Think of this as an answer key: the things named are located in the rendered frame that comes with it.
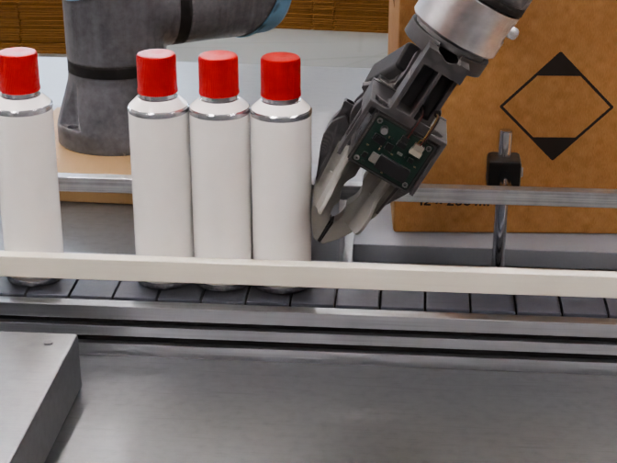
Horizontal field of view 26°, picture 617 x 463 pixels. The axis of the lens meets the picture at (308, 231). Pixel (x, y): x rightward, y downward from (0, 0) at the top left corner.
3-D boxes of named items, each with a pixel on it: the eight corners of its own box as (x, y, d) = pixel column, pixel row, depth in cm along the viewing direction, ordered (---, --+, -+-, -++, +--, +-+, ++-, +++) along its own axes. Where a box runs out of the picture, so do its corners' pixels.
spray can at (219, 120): (190, 291, 116) (181, 62, 108) (199, 266, 121) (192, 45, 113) (250, 293, 116) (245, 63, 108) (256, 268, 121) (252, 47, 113)
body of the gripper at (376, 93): (329, 157, 106) (409, 29, 101) (335, 123, 114) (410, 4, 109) (411, 205, 107) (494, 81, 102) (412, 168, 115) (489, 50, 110)
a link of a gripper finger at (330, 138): (300, 171, 113) (353, 84, 110) (302, 164, 114) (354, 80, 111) (349, 198, 114) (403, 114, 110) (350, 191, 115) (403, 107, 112)
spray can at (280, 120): (249, 293, 116) (244, 63, 108) (257, 268, 121) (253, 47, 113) (308, 296, 115) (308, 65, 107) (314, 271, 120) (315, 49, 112)
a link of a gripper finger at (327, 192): (282, 243, 111) (338, 154, 108) (288, 217, 116) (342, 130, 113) (314, 262, 111) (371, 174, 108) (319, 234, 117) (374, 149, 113)
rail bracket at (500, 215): (482, 321, 122) (491, 151, 115) (479, 287, 129) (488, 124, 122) (518, 322, 122) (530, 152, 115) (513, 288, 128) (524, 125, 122)
